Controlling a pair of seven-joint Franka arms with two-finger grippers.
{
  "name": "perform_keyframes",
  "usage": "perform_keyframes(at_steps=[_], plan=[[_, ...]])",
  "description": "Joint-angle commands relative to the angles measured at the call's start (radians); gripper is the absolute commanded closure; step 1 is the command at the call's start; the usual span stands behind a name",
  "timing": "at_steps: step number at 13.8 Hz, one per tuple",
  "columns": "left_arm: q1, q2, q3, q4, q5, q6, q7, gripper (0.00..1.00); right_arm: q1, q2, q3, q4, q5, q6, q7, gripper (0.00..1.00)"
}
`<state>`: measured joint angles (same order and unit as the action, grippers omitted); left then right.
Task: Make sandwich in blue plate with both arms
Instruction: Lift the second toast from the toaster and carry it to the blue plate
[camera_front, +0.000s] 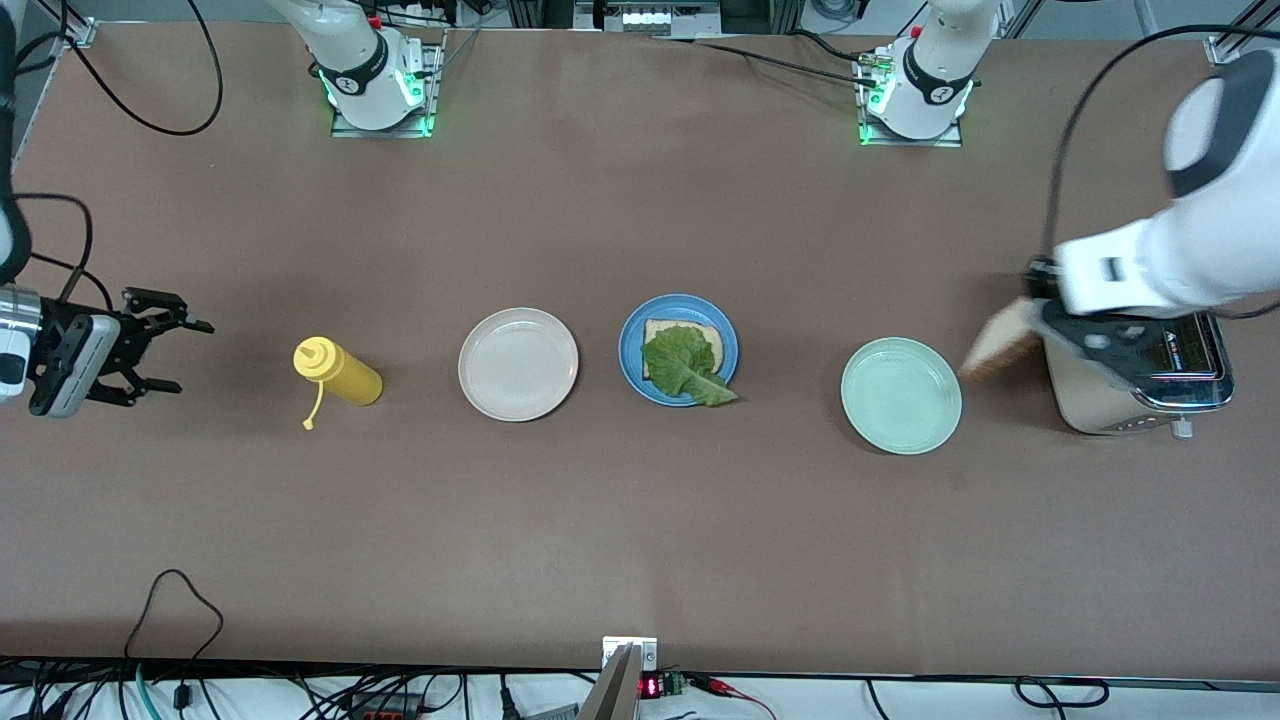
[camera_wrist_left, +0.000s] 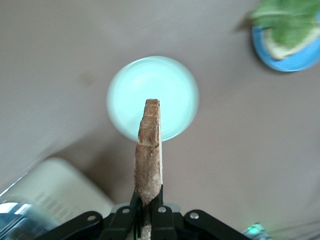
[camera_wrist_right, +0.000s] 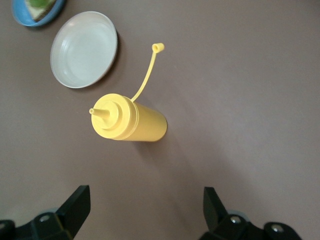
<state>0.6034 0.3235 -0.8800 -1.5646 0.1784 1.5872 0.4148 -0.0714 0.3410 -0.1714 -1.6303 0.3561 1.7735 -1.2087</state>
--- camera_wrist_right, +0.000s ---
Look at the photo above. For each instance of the blue round plate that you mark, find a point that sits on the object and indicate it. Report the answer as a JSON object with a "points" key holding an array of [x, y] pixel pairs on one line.
{"points": [[22, 17]]}

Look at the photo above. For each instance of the green lettuce leaf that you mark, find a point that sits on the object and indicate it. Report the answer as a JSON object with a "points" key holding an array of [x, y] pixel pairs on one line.
{"points": [[37, 2]]}

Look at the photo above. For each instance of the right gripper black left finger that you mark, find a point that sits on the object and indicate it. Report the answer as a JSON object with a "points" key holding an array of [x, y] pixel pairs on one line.
{"points": [[72, 215]]}

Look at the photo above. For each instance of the yellow squeeze sauce bottle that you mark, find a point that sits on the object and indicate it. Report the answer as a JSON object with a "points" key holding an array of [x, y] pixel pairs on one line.
{"points": [[145, 122]]}

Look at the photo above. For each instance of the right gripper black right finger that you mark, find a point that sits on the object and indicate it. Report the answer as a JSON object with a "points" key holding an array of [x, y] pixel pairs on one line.
{"points": [[216, 215]]}

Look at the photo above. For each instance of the beige round plate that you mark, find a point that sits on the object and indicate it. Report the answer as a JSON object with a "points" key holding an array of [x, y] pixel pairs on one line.
{"points": [[85, 50]]}

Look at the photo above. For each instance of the toasted bread slice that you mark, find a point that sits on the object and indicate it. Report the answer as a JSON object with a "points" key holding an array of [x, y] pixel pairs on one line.
{"points": [[41, 12]]}

